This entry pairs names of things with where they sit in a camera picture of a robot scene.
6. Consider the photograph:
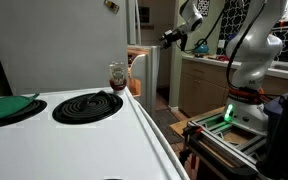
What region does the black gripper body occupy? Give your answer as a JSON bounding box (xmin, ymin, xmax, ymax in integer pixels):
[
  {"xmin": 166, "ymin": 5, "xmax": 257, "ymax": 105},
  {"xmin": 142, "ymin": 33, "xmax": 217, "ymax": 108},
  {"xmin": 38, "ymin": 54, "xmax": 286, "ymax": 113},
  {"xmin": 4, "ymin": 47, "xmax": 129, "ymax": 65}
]
[{"xmin": 169, "ymin": 25, "xmax": 186, "ymax": 43}]

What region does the large white fridge door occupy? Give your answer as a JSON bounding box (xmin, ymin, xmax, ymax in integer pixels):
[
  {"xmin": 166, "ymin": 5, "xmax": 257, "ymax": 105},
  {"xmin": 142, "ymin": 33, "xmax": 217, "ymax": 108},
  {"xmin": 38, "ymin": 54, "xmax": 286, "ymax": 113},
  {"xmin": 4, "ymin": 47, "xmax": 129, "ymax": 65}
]
[{"xmin": 130, "ymin": 44, "xmax": 161, "ymax": 118}]

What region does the white fridge body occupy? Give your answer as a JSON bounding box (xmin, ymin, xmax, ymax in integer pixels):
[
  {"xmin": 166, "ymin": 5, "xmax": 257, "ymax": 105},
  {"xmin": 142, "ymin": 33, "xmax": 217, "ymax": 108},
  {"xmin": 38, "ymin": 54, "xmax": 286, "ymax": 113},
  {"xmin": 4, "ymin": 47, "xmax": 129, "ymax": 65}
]
[{"xmin": 0, "ymin": 0, "xmax": 129, "ymax": 97}]

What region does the teal kettle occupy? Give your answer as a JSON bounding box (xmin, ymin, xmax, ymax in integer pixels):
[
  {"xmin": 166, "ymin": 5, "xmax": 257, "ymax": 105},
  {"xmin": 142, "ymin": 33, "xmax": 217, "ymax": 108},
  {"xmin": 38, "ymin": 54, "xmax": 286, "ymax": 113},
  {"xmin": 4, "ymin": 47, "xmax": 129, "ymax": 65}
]
[{"xmin": 193, "ymin": 39, "xmax": 210, "ymax": 56}]

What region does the black white patterned picture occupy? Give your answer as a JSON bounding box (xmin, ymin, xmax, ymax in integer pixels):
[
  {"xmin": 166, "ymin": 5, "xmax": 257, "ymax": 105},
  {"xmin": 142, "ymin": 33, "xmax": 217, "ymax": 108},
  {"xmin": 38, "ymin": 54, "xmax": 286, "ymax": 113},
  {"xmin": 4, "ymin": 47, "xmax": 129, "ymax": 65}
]
[{"xmin": 197, "ymin": 0, "xmax": 211, "ymax": 17}]

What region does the small red item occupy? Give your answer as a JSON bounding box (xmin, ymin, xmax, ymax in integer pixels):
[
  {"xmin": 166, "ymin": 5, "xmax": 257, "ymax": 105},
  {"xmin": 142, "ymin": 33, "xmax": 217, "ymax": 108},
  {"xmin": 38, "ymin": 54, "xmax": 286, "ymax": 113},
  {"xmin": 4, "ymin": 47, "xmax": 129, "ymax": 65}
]
[{"xmin": 215, "ymin": 54, "xmax": 232, "ymax": 62}]

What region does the orange food bag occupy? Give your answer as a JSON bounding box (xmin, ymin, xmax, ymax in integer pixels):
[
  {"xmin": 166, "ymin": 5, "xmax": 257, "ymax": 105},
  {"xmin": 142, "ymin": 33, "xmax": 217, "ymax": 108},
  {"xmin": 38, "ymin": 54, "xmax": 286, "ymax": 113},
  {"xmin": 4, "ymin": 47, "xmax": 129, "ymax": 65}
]
[{"xmin": 127, "ymin": 77, "xmax": 142, "ymax": 97}]

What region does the wooden kitchen counter cabinet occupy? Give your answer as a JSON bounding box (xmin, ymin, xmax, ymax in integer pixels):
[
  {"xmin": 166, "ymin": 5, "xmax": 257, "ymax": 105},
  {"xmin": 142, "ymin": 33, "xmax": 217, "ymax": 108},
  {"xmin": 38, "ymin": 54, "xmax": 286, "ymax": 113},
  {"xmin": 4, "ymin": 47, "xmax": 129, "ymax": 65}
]
[{"xmin": 178, "ymin": 54, "xmax": 288, "ymax": 118}]

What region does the upside-down ketchup bottle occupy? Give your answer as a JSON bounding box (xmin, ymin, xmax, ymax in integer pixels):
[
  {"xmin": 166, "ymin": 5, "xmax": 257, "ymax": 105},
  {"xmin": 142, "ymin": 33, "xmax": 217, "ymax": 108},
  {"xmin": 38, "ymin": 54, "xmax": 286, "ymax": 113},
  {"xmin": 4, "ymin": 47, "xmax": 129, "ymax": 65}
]
[{"xmin": 108, "ymin": 61, "xmax": 128, "ymax": 97}]

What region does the gold magnet clip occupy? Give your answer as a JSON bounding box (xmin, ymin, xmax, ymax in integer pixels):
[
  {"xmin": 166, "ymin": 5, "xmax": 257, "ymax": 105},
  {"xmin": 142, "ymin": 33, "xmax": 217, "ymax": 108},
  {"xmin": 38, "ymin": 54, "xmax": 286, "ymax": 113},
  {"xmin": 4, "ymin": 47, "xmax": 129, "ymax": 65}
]
[{"xmin": 103, "ymin": 0, "xmax": 121, "ymax": 14}]

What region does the dark floor rug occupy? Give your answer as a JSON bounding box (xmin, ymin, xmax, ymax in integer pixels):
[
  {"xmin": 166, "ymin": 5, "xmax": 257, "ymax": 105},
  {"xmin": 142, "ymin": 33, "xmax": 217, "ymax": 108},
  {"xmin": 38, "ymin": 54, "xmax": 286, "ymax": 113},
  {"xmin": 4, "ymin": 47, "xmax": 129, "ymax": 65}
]
[{"xmin": 155, "ymin": 108, "xmax": 185, "ymax": 145}]

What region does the wooden table board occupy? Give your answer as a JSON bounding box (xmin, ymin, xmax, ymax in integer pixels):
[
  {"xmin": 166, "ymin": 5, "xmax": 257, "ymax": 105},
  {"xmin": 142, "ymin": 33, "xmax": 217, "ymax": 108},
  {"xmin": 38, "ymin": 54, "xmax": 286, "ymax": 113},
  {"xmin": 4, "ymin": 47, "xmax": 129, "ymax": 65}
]
[{"xmin": 169, "ymin": 106, "xmax": 225, "ymax": 138}]

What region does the black red clamp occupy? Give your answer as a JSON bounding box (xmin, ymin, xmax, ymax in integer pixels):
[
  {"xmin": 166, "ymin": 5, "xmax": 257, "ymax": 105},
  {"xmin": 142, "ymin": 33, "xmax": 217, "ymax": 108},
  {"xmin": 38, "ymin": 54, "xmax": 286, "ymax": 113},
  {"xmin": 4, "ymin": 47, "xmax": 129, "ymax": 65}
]
[{"xmin": 178, "ymin": 125, "xmax": 202, "ymax": 168}]

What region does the black coil burner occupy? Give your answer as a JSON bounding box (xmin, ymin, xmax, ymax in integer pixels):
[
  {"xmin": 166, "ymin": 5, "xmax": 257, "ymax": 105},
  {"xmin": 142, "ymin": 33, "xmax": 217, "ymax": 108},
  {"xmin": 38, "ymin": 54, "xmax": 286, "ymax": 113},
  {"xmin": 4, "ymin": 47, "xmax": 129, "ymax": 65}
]
[
  {"xmin": 0, "ymin": 99, "xmax": 48, "ymax": 130},
  {"xmin": 52, "ymin": 90, "xmax": 124, "ymax": 125}
]

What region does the white electric stove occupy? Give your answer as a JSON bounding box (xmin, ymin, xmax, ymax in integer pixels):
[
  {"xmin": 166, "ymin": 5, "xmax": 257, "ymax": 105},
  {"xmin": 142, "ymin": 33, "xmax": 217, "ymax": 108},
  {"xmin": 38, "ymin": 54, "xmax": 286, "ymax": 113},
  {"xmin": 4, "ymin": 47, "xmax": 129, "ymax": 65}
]
[{"xmin": 0, "ymin": 59, "xmax": 191, "ymax": 180}]

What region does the black tripod stand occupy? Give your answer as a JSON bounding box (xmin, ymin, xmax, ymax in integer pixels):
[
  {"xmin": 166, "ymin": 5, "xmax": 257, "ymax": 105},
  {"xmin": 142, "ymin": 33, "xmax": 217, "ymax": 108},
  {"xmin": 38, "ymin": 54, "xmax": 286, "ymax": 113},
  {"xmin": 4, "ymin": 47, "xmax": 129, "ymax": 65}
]
[{"xmin": 256, "ymin": 59, "xmax": 288, "ymax": 180}]

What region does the green pan lid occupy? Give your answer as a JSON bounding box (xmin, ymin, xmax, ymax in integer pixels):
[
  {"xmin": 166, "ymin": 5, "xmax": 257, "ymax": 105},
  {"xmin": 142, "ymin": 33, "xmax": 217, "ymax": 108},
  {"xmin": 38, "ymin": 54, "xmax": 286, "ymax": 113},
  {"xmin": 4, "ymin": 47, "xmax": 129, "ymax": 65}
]
[{"xmin": 0, "ymin": 93, "xmax": 41, "ymax": 124}]

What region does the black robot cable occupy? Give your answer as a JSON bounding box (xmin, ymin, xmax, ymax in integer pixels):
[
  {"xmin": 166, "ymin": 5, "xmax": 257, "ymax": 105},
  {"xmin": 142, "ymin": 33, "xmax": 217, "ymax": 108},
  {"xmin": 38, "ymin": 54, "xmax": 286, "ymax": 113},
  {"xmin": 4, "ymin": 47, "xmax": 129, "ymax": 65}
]
[{"xmin": 183, "ymin": 1, "xmax": 268, "ymax": 91}]

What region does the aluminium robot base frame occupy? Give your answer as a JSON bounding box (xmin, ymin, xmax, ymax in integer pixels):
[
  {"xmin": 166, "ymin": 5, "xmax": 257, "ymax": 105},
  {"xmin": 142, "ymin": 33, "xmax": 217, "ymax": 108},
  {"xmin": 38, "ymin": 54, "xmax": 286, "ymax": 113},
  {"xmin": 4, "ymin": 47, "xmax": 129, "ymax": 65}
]
[{"xmin": 182, "ymin": 114, "xmax": 275, "ymax": 180}]

